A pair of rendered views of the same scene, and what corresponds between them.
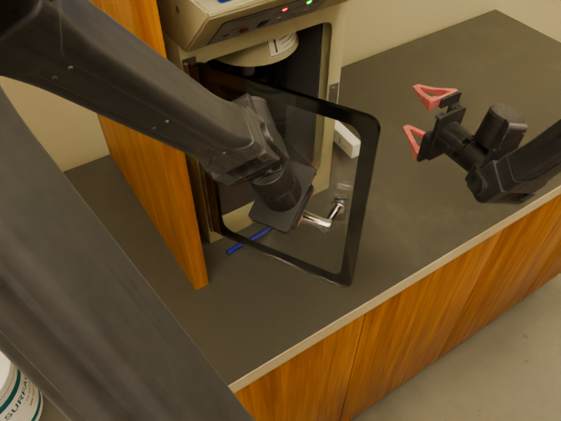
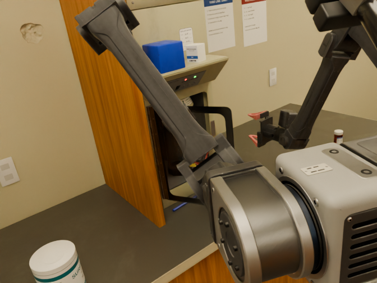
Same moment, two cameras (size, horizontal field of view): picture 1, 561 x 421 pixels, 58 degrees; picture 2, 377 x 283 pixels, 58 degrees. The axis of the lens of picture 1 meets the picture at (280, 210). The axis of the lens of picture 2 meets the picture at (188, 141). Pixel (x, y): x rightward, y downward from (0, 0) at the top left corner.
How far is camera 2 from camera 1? 0.50 m
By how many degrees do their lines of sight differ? 24
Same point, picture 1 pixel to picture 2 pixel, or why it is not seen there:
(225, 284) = (174, 223)
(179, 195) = (149, 164)
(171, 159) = (145, 144)
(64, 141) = (83, 177)
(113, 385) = (160, 84)
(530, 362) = not seen: outside the picture
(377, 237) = not seen: hidden behind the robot
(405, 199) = not seen: hidden behind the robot
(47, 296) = (146, 60)
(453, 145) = (270, 132)
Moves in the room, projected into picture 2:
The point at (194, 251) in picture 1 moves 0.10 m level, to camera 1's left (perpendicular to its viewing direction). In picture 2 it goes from (157, 200) to (130, 204)
